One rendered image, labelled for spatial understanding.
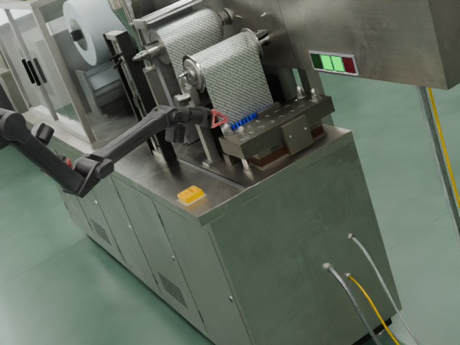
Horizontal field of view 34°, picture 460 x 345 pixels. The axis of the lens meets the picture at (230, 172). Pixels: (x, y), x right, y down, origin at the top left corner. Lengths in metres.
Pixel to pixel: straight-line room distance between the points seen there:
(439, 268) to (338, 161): 0.96
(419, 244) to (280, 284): 1.13
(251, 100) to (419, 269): 1.21
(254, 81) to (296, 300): 0.81
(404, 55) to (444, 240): 1.57
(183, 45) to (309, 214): 0.80
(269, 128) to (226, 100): 0.22
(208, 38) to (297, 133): 0.56
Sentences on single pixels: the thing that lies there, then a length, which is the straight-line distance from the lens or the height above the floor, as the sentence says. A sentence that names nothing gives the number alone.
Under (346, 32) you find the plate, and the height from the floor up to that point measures 1.29.
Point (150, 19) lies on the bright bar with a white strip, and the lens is 2.87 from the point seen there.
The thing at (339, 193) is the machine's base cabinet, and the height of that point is 0.70.
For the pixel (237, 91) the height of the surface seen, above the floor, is 1.14.
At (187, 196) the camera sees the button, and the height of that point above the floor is 0.92.
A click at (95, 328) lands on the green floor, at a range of 3.93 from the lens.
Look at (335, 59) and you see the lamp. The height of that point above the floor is 1.20.
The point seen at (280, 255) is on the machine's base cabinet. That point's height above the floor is 0.61.
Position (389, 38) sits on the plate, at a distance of 2.25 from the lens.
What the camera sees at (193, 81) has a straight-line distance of 2.66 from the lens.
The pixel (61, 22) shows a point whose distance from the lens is 3.52.
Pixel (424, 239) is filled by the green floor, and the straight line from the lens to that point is 3.67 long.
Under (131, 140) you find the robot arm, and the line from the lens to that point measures 2.41.
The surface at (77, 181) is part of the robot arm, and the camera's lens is 2.25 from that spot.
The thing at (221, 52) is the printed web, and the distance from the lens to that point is 2.68.
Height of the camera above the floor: 1.91
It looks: 22 degrees down
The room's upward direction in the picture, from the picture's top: 20 degrees counter-clockwise
